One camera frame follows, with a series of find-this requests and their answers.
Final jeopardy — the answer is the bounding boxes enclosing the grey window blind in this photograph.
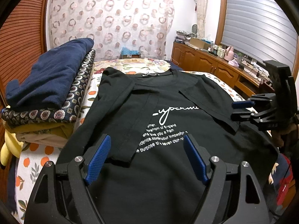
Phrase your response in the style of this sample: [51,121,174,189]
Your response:
[221,0,297,68]

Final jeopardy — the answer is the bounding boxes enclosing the box with blue cloth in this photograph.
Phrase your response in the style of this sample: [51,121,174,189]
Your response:
[120,47,141,59]

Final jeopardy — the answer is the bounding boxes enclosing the beige tied window curtain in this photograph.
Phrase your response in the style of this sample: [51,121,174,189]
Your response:
[196,0,208,39]

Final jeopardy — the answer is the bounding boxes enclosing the black printed t-shirt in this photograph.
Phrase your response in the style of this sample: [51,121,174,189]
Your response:
[58,67,278,223]

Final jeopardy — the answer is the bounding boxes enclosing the pink kettle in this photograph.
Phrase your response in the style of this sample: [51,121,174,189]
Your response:
[224,46,234,61]

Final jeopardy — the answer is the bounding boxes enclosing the navy blue folded garment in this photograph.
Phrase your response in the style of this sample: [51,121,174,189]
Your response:
[6,38,94,111]

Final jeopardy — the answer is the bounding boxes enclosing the floral blanket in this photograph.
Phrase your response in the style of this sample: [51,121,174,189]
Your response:
[94,58,171,74]

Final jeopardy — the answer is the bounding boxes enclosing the orange print bed sheet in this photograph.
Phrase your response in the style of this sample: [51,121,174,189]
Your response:
[15,71,244,223]

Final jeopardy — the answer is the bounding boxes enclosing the wooden sideboard cabinet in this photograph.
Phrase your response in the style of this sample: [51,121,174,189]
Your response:
[171,42,274,99]

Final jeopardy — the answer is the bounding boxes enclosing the yellow plush toy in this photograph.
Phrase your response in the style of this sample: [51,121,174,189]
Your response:
[1,130,24,167]

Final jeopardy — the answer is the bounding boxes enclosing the cardboard box on cabinet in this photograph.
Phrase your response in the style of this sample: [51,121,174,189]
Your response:
[189,38,211,50]

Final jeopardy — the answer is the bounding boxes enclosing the dark patterned folded garment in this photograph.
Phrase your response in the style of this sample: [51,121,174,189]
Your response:
[1,49,96,127]

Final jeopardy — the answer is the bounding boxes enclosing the pink tissue pack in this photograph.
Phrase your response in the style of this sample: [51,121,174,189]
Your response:
[228,59,239,68]

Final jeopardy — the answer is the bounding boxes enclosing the navy bed skirt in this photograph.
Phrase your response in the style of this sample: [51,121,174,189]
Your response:
[166,60,183,71]

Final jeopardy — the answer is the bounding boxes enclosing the stack of papers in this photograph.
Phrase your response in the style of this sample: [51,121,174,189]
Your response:
[175,30,196,43]

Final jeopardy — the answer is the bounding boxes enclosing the pink circle pattern curtain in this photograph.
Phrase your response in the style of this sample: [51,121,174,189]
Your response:
[49,0,174,60]

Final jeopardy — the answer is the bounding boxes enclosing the person's right hand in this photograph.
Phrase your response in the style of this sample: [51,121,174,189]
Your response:
[271,123,298,148]

